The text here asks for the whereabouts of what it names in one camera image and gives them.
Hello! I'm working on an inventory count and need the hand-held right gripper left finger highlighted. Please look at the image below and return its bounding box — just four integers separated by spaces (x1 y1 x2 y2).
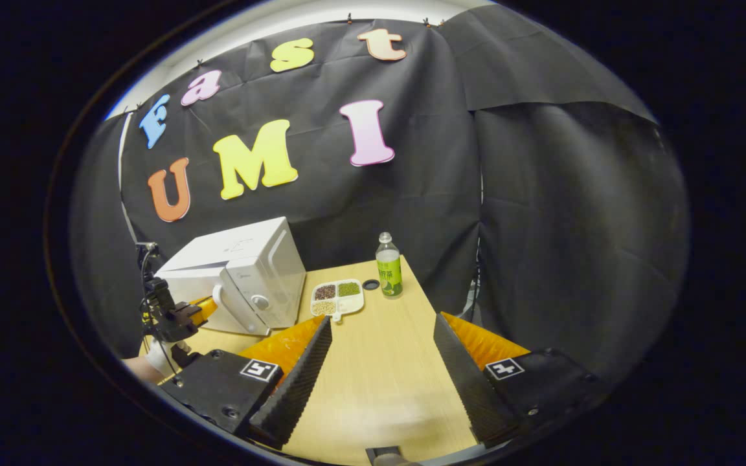
158 315 334 451

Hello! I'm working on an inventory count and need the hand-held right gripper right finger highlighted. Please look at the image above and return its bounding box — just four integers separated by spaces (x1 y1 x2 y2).
433 312 611 449

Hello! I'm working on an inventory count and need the white microwave oven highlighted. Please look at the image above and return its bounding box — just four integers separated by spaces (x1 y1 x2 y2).
155 216 308 338

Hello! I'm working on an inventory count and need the white divided tray of beans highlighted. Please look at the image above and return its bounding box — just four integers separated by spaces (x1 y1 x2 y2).
310 278 366 323

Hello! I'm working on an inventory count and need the green label drink bottle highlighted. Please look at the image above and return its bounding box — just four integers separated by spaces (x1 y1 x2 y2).
374 232 405 300

